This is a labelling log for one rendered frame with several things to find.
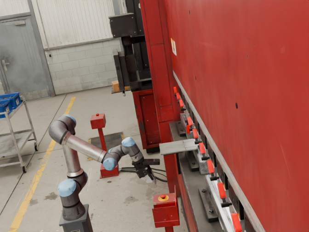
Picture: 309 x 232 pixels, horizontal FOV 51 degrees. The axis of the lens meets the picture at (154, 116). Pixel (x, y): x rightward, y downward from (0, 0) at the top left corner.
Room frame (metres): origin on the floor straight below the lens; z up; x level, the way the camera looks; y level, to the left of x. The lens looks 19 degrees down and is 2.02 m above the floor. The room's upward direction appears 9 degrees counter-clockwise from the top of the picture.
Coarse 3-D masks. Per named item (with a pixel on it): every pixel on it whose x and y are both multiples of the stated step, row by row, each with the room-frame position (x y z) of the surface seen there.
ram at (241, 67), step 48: (192, 0) 1.51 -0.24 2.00; (240, 0) 0.81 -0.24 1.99; (288, 0) 0.56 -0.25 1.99; (192, 48) 1.66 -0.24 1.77; (240, 48) 0.84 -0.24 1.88; (288, 48) 0.56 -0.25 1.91; (192, 96) 1.87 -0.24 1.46; (240, 96) 0.86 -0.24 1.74; (288, 96) 0.56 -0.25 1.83; (240, 144) 0.90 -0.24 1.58; (288, 144) 0.56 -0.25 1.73; (288, 192) 0.57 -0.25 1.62
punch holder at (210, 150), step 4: (208, 144) 1.47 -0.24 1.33; (208, 148) 1.48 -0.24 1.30; (208, 152) 1.49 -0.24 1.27; (212, 152) 1.37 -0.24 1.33; (208, 156) 1.49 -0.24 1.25; (212, 156) 1.38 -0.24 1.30; (212, 160) 1.40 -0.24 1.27; (216, 164) 1.36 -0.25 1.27; (216, 168) 1.36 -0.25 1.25; (216, 172) 1.36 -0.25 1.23
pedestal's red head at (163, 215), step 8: (168, 200) 1.87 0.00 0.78; (176, 200) 1.77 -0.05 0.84; (160, 208) 1.76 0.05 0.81; (168, 208) 1.75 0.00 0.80; (176, 208) 1.75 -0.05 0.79; (160, 216) 1.76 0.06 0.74; (168, 216) 1.75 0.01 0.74; (176, 216) 1.75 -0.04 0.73; (160, 224) 1.76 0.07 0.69; (168, 224) 1.75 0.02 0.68; (176, 224) 1.75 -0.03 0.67
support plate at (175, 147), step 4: (180, 140) 2.30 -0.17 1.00; (184, 140) 2.29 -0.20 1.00; (188, 140) 2.28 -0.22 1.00; (192, 140) 2.26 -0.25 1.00; (160, 144) 2.29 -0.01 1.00; (164, 144) 2.28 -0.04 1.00; (168, 144) 2.27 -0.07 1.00; (172, 144) 2.25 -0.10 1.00; (176, 144) 2.24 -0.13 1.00; (180, 144) 2.23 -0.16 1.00; (160, 148) 2.21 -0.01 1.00; (164, 148) 2.20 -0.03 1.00; (168, 148) 2.19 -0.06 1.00; (172, 148) 2.18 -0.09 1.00; (176, 148) 2.17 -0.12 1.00; (180, 148) 2.16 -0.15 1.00; (184, 148) 2.15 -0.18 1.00; (188, 148) 2.14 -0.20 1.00; (192, 148) 2.13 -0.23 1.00; (196, 148) 2.12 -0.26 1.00; (160, 152) 2.14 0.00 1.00; (164, 152) 2.14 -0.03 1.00; (168, 152) 2.12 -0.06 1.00; (172, 152) 2.12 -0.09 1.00; (176, 152) 2.12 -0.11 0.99
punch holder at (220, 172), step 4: (216, 156) 1.31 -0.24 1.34; (216, 160) 1.30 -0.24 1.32; (220, 164) 1.23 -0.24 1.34; (220, 168) 1.23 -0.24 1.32; (220, 172) 1.23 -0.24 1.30; (224, 172) 1.16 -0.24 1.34; (220, 176) 1.24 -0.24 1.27; (224, 176) 1.16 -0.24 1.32; (220, 180) 1.24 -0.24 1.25; (224, 180) 1.17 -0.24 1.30; (224, 184) 1.17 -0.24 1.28; (224, 188) 1.18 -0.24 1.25; (228, 188) 1.16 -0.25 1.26; (228, 192) 1.16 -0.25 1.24; (228, 196) 1.16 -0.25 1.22; (228, 200) 1.16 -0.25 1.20
